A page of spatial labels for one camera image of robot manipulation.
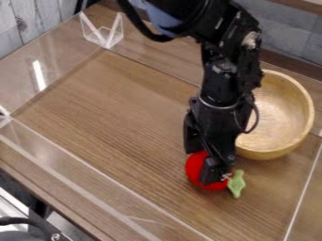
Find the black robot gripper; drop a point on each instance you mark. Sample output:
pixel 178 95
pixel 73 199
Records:
pixel 210 130

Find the red felt strawberry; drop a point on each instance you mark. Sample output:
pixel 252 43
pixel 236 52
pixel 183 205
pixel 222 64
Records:
pixel 232 181

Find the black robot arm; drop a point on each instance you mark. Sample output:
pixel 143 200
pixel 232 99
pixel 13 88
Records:
pixel 230 36

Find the light wooden bowl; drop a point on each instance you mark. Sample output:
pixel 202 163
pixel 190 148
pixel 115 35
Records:
pixel 286 116

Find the clear acrylic tray wall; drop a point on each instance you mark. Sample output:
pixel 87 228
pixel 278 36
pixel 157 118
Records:
pixel 92 141

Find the clear acrylic corner bracket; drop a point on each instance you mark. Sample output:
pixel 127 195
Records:
pixel 105 37

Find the black metal table bracket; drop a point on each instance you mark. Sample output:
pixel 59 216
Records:
pixel 44 228

